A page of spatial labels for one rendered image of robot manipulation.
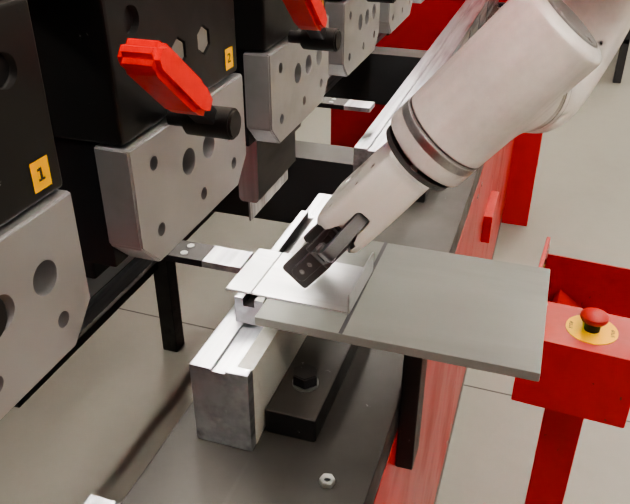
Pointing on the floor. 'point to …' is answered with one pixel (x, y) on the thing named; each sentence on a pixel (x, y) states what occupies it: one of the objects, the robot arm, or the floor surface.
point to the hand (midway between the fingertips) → (315, 252)
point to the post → (169, 306)
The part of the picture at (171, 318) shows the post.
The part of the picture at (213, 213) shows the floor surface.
